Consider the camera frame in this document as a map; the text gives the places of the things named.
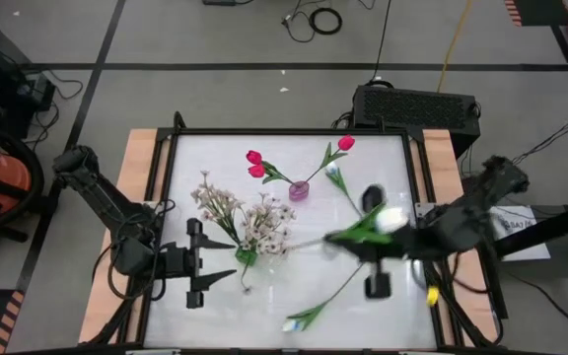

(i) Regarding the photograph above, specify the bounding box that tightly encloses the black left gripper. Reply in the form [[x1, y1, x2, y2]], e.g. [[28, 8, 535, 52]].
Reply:
[[165, 218, 239, 310]]

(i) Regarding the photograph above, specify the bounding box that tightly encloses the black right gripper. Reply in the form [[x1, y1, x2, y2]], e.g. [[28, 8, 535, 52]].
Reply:
[[322, 184, 413, 300]]

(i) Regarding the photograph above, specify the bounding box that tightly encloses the pink artificial tulip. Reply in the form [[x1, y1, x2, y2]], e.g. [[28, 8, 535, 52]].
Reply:
[[245, 149, 296, 187], [303, 133, 357, 186], [247, 164, 285, 186]]

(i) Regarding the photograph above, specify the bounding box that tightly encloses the green glass vase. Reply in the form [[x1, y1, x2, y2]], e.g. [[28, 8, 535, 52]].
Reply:
[[234, 245, 259, 267]]

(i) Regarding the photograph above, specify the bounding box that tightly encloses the small pink glass vase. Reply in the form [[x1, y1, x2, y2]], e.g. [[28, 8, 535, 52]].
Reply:
[[287, 179, 312, 203]]

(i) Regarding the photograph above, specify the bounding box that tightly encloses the black perforated computer case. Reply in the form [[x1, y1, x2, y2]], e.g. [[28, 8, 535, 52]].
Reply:
[[351, 83, 482, 159]]

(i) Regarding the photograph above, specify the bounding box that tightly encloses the white paper sign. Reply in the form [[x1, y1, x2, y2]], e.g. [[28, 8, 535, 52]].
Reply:
[[490, 204, 552, 262]]

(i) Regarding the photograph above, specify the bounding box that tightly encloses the orange vacuum cleaner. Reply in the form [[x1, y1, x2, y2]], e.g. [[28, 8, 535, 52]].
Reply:
[[0, 121, 46, 234]]

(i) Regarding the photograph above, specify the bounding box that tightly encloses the black diagonal stand bar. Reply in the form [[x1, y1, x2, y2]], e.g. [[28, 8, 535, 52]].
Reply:
[[483, 196, 568, 262]]

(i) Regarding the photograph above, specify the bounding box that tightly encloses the black metal table frame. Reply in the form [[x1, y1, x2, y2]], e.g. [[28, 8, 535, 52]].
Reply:
[[79, 110, 505, 355]]

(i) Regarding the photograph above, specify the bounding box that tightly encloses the thin black cable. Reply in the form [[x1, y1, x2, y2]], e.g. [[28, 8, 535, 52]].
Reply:
[[372, 0, 393, 83]]

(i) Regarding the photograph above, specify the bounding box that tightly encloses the coiled black cable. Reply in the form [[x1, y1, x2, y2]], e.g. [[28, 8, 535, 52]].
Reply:
[[308, 6, 344, 36]]

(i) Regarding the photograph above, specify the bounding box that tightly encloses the yellow cable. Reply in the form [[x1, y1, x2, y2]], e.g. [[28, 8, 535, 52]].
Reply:
[[436, 0, 475, 94]]

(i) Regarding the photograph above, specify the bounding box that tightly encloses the black floor cable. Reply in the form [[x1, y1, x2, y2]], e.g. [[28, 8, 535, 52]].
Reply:
[[510, 112, 568, 167]]

